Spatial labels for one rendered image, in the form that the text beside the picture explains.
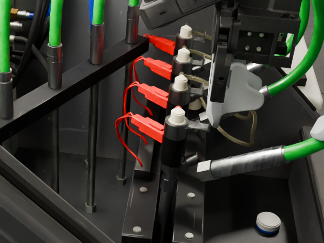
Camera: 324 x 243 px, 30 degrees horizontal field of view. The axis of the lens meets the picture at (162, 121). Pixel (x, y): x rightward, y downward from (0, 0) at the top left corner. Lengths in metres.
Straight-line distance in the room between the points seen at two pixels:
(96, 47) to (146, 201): 0.22
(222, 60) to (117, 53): 0.30
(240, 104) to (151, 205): 0.20
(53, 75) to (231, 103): 0.24
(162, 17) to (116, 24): 0.38
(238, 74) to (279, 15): 0.08
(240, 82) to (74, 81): 0.25
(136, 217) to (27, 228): 0.43
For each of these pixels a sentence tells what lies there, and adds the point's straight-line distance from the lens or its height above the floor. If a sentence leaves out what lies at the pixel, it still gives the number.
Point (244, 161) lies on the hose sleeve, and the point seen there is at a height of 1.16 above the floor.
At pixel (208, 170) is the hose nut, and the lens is 0.60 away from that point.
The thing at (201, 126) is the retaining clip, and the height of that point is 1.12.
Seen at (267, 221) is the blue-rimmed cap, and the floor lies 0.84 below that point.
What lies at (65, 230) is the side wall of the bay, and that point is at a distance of 0.36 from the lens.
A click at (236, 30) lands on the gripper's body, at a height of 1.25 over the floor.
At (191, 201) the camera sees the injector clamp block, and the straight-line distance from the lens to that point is 0.80.
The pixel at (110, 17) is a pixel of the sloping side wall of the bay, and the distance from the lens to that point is 0.99.
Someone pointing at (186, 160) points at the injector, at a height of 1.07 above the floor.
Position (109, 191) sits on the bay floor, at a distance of 1.04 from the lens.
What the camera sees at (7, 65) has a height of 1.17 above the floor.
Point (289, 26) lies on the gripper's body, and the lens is 0.61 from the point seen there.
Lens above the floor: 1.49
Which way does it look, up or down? 32 degrees down
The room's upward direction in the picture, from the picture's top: 6 degrees clockwise
